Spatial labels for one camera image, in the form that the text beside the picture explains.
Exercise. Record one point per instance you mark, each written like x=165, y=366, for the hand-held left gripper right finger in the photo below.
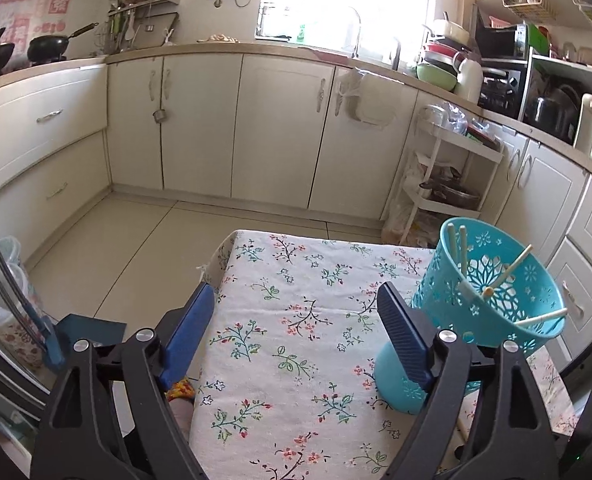
x=403, y=335

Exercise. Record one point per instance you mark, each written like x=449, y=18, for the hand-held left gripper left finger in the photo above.
x=188, y=330

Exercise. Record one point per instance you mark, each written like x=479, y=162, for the blue plastic basket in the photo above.
x=428, y=285

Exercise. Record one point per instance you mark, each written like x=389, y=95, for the beige chopstick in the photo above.
x=511, y=267
x=465, y=255
x=541, y=317
x=454, y=250

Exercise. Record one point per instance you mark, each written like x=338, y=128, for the colourful patterned cloth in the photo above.
x=180, y=390

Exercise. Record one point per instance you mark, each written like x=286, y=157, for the floral tablecloth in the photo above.
x=286, y=340

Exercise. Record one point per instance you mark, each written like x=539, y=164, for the metal pan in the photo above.
x=451, y=192

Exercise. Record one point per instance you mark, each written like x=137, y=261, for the white shelf cart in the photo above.
x=443, y=160

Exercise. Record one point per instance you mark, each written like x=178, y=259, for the trash bin with plastic bag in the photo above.
x=0, y=305

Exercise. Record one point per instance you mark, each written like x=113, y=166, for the white cabinet with drawers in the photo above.
x=576, y=210

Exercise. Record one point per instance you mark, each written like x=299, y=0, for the clear plastic bags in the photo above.
x=446, y=117

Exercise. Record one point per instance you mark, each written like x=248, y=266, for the white door base cabinet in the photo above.
x=276, y=125

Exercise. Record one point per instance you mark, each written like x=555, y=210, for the white plastic bag holder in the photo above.
x=366, y=105

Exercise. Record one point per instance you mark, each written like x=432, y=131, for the white drawer cabinet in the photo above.
x=40, y=135

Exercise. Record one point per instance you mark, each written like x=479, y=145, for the green bowl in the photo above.
x=436, y=77

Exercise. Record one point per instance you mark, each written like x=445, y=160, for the white thermos jug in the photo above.
x=468, y=80

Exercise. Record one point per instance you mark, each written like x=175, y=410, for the black toaster oven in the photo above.
x=501, y=90

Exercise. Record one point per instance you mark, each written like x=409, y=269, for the stack of bowls and dishes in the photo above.
x=443, y=55

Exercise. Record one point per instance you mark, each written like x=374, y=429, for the black microwave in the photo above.
x=501, y=42

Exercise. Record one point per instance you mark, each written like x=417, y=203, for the metal faucet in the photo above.
x=357, y=30

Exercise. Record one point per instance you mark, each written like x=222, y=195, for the white pot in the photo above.
x=451, y=30

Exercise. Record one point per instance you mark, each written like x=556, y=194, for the green bottle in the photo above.
x=303, y=33

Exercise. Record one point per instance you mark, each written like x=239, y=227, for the wall utensil rack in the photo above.
x=135, y=15

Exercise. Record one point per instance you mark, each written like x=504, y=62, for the pink wall sticker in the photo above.
x=35, y=10

